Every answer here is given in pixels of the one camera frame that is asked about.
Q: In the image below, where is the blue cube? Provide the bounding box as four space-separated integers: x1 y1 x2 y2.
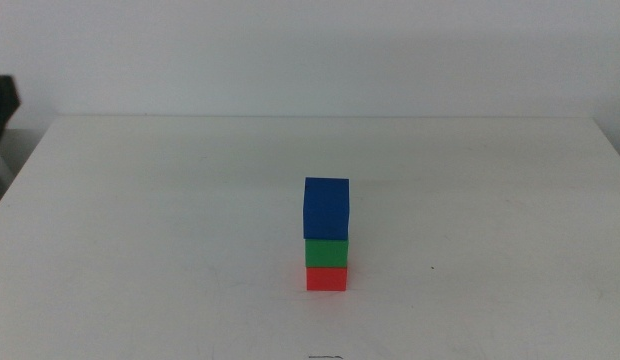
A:
302 176 351 241

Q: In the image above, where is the red cube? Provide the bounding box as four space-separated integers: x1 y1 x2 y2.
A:
305 266 349 292

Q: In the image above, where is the green cube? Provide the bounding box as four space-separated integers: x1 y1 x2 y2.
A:
304 238 350 269

